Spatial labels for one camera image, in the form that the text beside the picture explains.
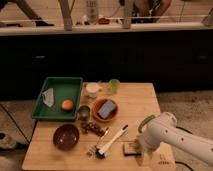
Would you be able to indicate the green plastic tray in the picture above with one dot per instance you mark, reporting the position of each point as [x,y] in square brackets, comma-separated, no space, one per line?
[64,88]

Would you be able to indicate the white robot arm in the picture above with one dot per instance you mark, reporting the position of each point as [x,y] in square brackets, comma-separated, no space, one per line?
[163,128]

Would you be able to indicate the metal fork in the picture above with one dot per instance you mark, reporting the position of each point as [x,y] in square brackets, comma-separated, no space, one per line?
[92,149]

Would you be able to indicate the purple bowl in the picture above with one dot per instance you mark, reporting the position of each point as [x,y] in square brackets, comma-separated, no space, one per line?
[66,137]

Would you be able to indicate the green chili pepper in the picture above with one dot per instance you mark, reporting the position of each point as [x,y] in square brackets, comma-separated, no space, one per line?
[144,122]

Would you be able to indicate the green transparent cup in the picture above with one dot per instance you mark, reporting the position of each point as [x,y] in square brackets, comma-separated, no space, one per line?
[114,85]

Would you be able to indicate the brown grape bunch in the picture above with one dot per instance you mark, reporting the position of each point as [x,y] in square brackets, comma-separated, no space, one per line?
[92,127]

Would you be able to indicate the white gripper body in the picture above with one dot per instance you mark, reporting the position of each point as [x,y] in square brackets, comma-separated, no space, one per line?
[145,157]

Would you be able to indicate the orange fruit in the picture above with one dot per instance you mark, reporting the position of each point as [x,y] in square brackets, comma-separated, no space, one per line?
[67,105]

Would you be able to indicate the orange bowl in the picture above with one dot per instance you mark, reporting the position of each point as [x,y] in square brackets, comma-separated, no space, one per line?
[96,106]

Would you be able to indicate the blue sponge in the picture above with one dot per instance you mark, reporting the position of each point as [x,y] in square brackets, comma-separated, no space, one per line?
[106,109]

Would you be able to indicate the white handled brush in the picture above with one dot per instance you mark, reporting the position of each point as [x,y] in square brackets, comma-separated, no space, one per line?
[100,153]

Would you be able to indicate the crumpled white cloth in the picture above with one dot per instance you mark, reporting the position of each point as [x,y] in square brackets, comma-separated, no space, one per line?
[48,97]

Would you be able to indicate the person in background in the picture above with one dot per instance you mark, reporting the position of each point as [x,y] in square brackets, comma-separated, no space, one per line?
[27,10]

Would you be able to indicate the white cup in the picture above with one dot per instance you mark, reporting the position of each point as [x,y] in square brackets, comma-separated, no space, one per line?
[92,89]

